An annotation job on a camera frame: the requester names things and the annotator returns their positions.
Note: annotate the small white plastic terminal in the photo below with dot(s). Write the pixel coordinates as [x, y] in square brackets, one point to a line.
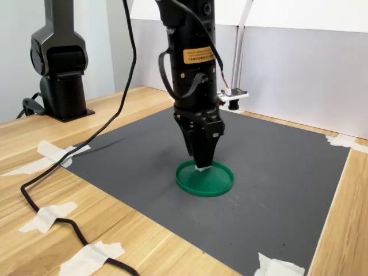
[202, 168]

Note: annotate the round green lid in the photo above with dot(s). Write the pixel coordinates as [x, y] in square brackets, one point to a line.
[207, 182]

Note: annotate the dark grey mat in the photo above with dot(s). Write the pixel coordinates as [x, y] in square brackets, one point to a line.
[258, 187]

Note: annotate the white camera box with board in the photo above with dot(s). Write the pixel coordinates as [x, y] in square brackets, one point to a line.
[235, 93]

